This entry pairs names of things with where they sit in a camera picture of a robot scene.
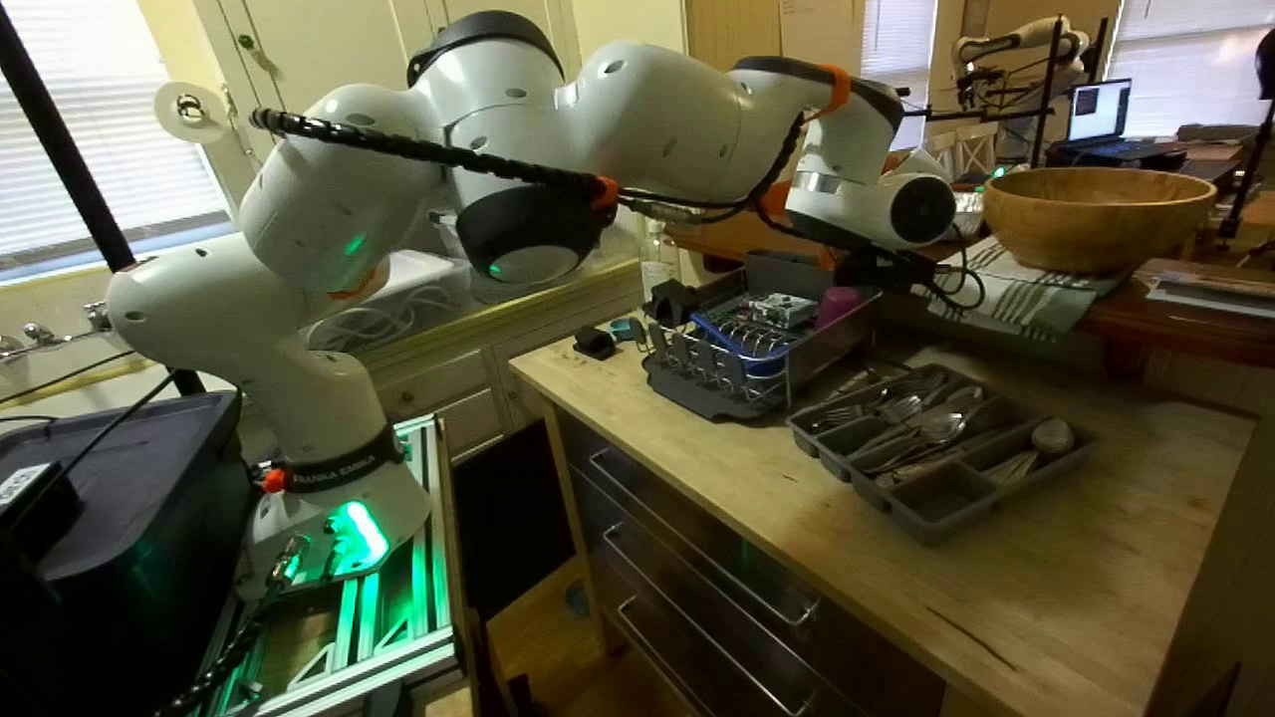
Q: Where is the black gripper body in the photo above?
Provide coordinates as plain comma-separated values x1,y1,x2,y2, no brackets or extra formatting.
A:
833,244,935,294

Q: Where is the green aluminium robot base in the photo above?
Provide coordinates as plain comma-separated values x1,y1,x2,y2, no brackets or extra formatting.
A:
190,412,467,717

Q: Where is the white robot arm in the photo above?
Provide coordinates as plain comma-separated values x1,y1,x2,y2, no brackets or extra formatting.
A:
108,10,958,598

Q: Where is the grey cutlery tray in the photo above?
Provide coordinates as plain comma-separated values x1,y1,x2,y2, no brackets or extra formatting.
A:
788,361,1096,540

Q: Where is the silver round spoon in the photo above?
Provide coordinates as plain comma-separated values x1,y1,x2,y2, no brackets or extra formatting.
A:
1031,418,1075,459

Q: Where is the purple plastic cup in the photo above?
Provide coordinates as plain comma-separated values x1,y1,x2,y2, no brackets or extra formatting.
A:
816,286,864,327

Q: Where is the green striped dish towel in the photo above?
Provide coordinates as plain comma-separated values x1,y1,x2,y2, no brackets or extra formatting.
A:
927,234,1121,343

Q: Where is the grey dish drying rack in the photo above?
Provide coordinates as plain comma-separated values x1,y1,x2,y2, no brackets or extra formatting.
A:
641,252,876,422

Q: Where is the wooden bowl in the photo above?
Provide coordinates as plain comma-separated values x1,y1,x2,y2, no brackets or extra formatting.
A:
983,165,1214,276

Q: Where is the black equipment case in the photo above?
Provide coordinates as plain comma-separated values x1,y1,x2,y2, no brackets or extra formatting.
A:
0,395,257,717

